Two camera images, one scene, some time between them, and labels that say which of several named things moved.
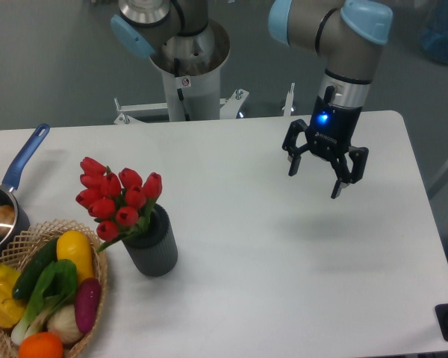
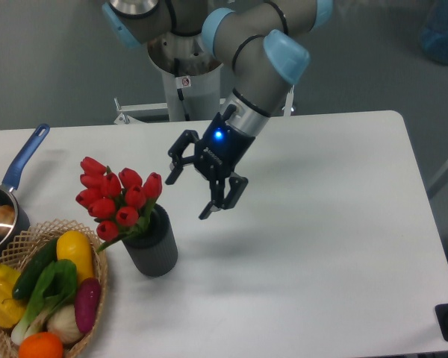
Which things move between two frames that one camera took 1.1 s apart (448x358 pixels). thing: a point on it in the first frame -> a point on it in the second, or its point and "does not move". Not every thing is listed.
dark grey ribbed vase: [153, 250] does not move
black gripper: [329, 134] -> [218, 155]
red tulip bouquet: [120, 204] does not move
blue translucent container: [441, 36] does not move
